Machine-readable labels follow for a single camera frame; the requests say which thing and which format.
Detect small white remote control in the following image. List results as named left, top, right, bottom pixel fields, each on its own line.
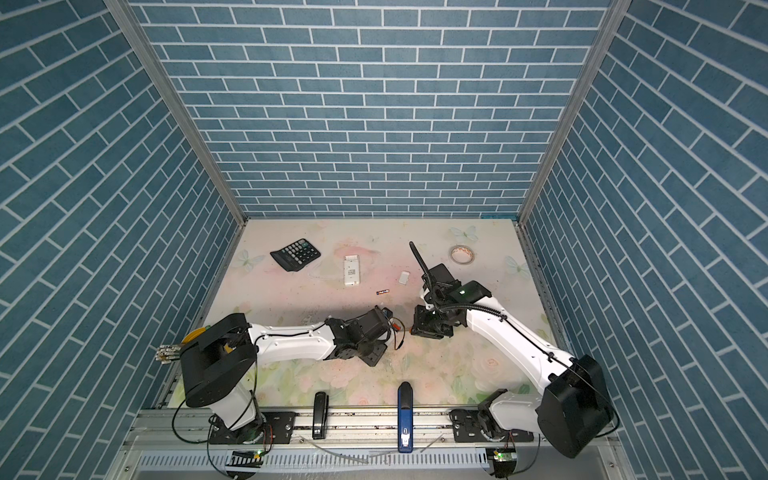
left=343, top=255, right=361, bottom=287

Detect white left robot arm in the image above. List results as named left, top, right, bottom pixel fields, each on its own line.
left=179, top=306, right=393, bottom=430

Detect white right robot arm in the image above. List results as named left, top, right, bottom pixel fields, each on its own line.
left=411, top=291, right=618, bottom=458

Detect blue stapler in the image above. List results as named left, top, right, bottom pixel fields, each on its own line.
left=397, top=381, right=414, bottom=454

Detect tape roll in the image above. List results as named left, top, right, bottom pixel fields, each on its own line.
left=449, top=245, right=476, bottom=265

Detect black stapler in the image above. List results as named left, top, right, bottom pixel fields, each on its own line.
left=311, top=391, right=329, bottom=440

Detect black desktop calculator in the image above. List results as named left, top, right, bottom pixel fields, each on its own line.
left=270, top=238, right=321, bottom=272

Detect yellow pen cup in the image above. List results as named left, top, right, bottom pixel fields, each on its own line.
left=154, top=326, right=209, bottom=364

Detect black corrugated cable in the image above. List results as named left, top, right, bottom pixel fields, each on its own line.
left=409, top=241, right=511, bottom=319

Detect aluminium front rail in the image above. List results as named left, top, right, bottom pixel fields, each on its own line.
left=106, top=407, right=634, bottom=479

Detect aluminium corner post right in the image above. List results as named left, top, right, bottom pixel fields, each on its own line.
left=518, top=0, right=631, bottom=228

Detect aluminium corner post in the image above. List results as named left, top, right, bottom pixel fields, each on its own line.
left=104, top=0, right=247, bottom=227
left=518, top=0, right=631, bottom=228

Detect aluminium corner post left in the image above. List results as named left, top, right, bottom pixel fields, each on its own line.
left=104, top=0, right=247, bottom=227

